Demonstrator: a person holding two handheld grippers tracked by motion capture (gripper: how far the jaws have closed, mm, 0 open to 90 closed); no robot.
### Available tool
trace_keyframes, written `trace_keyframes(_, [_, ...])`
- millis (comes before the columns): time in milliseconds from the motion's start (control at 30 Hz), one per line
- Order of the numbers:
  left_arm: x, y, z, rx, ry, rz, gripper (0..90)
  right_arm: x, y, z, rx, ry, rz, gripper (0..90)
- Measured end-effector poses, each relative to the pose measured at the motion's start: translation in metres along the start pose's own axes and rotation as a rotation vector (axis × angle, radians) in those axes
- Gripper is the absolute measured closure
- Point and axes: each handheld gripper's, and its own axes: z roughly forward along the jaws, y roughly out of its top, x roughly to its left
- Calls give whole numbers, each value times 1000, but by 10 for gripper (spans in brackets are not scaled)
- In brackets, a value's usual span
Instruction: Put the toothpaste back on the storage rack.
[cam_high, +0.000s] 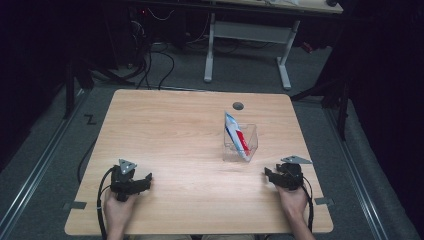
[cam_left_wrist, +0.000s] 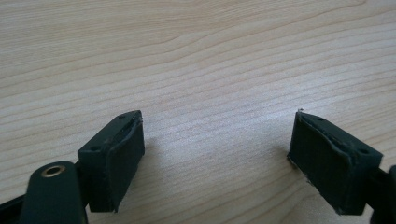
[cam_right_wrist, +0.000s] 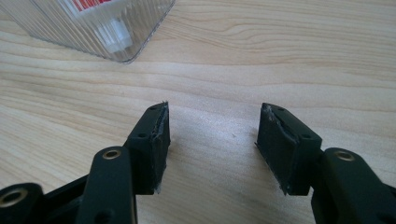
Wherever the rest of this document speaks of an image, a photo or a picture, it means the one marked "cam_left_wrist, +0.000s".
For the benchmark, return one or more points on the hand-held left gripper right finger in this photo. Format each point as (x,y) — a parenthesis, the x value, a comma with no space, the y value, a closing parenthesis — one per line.
(330,161)

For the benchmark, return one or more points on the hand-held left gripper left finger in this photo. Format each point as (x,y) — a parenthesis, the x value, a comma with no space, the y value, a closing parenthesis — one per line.
(115,161)

